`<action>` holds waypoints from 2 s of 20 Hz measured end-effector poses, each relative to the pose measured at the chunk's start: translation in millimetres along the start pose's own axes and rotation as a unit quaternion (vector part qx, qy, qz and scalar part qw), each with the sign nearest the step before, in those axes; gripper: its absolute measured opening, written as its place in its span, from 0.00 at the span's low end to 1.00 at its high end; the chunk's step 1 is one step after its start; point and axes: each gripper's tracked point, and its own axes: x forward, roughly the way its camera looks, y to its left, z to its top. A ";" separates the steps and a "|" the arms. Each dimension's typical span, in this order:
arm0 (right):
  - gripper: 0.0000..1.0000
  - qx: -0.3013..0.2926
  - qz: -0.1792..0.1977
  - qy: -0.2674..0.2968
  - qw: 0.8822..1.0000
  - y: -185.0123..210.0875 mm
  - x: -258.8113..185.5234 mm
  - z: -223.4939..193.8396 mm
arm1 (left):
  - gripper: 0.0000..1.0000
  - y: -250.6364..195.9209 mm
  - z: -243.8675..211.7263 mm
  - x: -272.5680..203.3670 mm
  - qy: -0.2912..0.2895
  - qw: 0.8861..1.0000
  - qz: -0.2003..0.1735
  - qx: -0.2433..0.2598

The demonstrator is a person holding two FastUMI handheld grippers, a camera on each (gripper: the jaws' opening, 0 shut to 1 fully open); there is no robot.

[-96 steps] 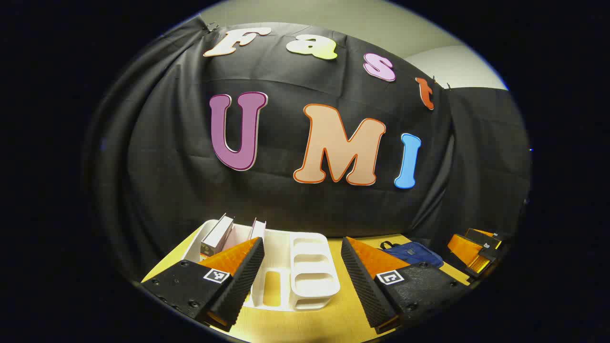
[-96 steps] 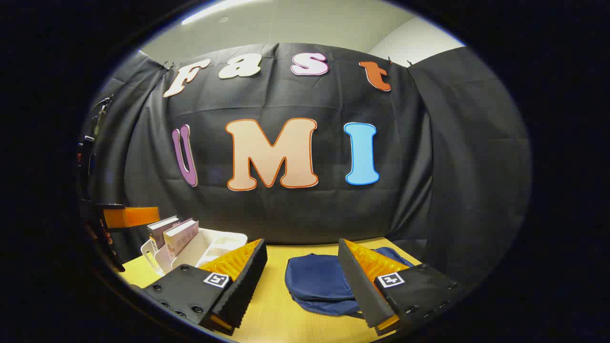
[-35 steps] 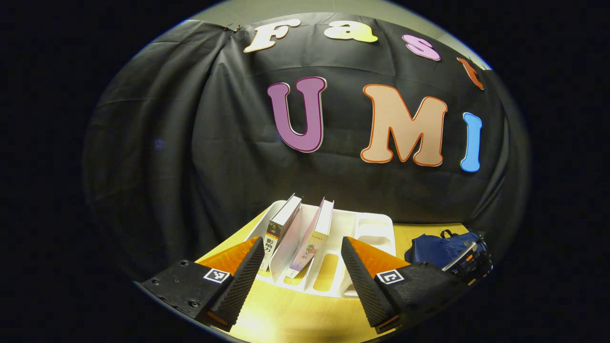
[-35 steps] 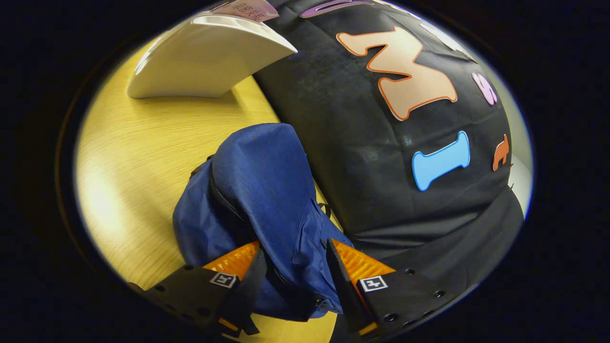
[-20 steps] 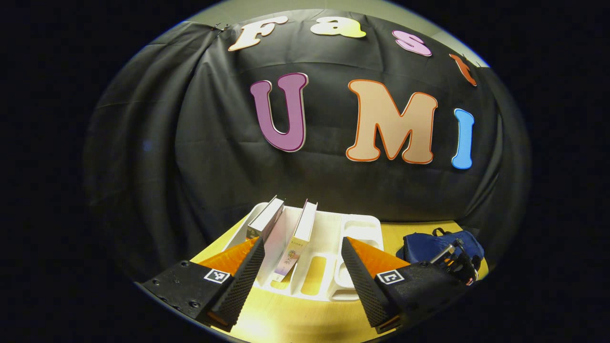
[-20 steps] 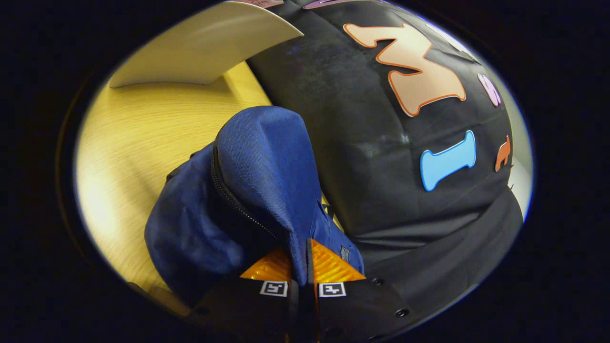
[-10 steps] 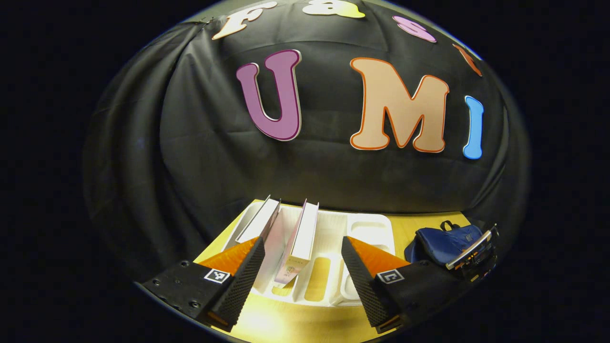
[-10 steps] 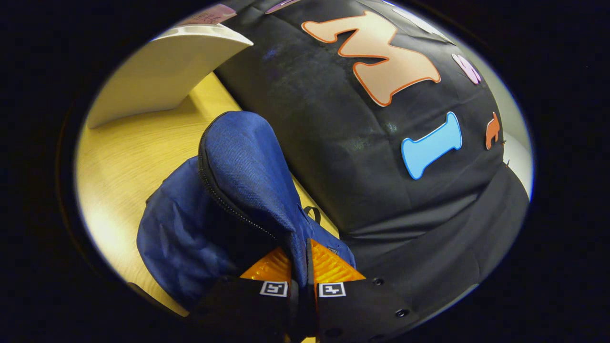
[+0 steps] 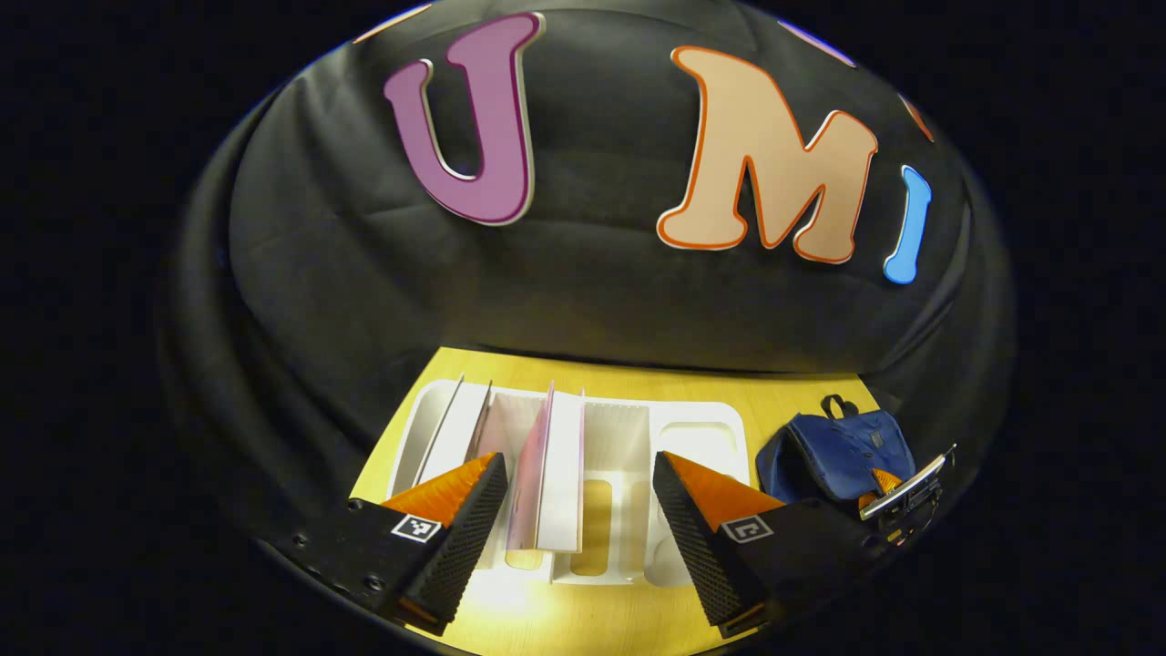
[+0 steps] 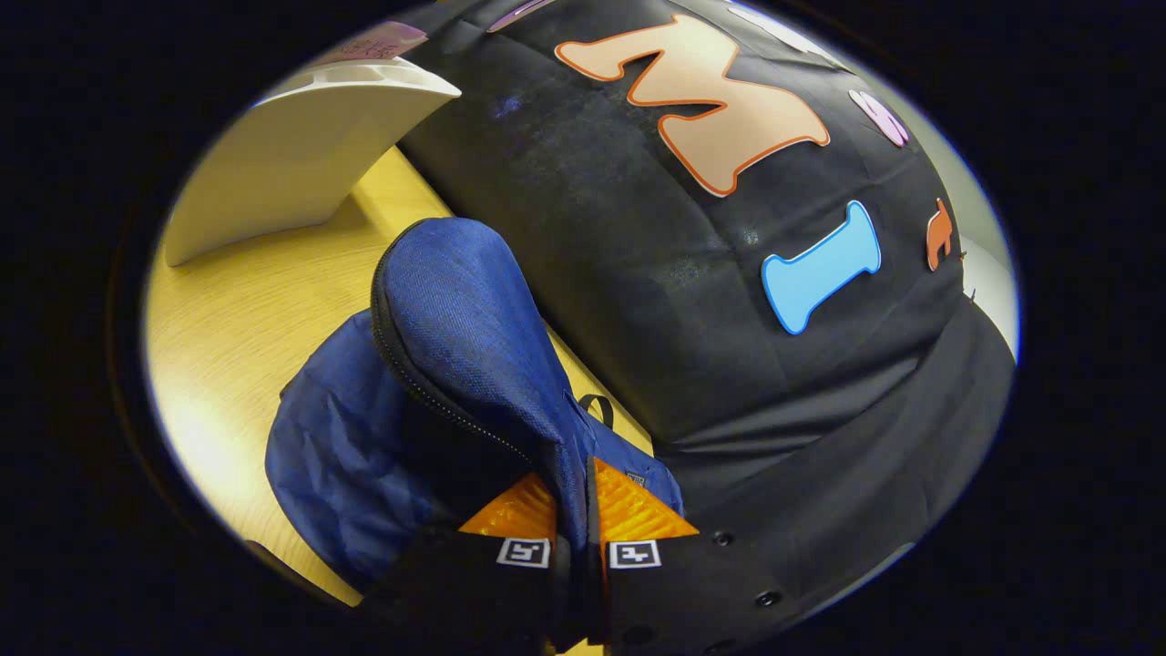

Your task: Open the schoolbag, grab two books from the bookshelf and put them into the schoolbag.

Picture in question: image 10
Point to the black backdrop cloth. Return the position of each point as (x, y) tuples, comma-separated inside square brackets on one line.
[(638, 301)]

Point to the pink cover book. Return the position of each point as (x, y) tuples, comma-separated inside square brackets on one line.
[(373, 44)]

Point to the white plastic bookshelf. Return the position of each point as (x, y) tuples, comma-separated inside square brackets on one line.
[(291, 164)]

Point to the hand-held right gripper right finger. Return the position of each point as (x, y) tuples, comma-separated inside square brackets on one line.
[(674, 592)]

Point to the blue schoolbag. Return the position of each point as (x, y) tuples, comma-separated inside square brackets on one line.
[(465, 310)]

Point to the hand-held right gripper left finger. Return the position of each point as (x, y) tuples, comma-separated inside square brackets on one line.
[(474, 597)]

